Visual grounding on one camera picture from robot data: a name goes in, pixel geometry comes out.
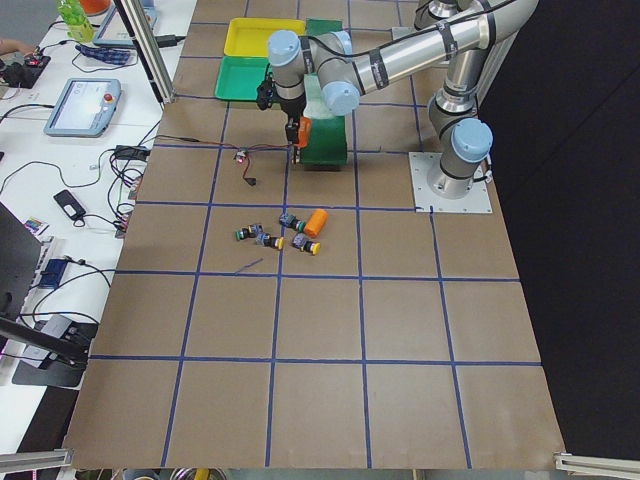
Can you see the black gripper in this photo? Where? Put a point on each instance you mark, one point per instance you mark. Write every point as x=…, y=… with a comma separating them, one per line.
x=290, y=108

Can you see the orange cylinder labelled 4680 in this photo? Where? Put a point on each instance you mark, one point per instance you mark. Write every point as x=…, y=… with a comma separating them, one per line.
x=304, y=132

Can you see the green push button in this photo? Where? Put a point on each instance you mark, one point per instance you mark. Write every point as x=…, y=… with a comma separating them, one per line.
x=249, y=232
x=290, y=221

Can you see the plain orange cylinder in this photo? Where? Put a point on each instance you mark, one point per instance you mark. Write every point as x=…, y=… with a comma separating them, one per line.
x=316, y=223

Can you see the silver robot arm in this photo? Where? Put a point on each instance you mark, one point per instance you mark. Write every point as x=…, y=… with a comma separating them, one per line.
x=459, y=33

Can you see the green conveyor belt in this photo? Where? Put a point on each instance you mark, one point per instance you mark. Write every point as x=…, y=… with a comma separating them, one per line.
x=326, y=147

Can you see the small controller circuit board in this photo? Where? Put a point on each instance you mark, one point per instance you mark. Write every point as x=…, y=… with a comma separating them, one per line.
x=242, y=156

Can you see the green tray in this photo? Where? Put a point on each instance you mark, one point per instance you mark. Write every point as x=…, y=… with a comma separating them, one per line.
x=239, y=78

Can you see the yellow tray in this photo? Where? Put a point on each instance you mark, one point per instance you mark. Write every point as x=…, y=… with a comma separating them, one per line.
x=248, y=37

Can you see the yellow push button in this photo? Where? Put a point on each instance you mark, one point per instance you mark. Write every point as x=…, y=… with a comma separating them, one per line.
x=267, y=240
x=303, y=243

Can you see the black power adapter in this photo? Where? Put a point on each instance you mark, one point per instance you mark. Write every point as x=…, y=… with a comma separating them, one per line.
x=138, y=153

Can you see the teach pendant tablet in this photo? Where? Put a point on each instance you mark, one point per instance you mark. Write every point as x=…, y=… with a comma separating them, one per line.
x=85, y=108

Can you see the aluminium frame post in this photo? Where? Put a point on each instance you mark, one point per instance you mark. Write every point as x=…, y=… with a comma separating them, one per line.
x=137, y=26

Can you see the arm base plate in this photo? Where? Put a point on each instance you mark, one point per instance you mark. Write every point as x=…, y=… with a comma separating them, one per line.
x=435, y=192

